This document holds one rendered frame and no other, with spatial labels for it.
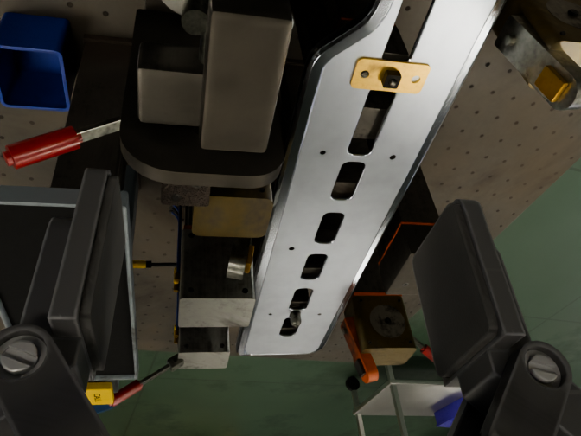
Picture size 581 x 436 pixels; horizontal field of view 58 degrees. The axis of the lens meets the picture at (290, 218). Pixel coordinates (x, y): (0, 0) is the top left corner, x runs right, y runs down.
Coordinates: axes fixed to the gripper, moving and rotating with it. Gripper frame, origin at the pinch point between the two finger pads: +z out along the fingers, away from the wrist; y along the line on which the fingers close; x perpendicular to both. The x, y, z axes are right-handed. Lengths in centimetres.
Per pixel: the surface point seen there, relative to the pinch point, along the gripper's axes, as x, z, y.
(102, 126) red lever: -21.9, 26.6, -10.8
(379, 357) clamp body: -81, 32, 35
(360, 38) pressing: -18.0, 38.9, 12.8
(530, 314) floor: -260, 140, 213
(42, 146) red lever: -21.5, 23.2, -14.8
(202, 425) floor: -441, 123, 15
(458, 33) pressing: -16.4, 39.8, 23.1
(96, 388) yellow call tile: -67, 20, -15
